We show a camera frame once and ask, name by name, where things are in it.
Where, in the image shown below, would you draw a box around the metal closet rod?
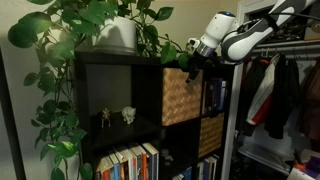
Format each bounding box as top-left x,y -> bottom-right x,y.
253,40 -> 320,56

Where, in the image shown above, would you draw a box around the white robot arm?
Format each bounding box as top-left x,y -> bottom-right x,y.
186,0 -> 317,83

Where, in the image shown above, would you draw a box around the black cube bookshelf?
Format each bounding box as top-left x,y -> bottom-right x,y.
74,51 -> 234,180

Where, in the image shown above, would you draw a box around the black hanging garment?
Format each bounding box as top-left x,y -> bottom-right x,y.
265,56 -> 300,139

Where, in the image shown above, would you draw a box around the woven bamboo basket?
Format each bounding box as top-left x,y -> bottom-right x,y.
162,68 -> 203,126
198,113 -> 224,157

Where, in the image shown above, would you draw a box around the white elephant figurine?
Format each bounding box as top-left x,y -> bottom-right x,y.
122,107 -> 136,124

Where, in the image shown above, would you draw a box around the white ceramic plant pot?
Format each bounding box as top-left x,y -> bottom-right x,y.
92,16 -> 137,55

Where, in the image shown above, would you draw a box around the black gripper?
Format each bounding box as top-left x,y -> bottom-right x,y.
186,52 -> 207,83

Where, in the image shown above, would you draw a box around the row of colourful books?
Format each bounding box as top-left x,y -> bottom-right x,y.
94,143 -> 159,180

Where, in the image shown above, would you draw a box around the green pothos plant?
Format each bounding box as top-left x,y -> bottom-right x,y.
8,0 -> 191,180

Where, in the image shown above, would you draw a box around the bottom right shelf books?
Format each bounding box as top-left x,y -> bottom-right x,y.
172,156 -> 218,180

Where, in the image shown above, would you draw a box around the upper shelf dark books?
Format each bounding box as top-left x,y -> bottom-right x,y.
203,78 -> 226,114

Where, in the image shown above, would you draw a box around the small brass figurine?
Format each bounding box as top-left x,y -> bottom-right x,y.
101,108 -> 111,126

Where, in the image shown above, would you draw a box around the white red hanging jacket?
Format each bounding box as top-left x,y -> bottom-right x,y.
246,55 -> 280,125

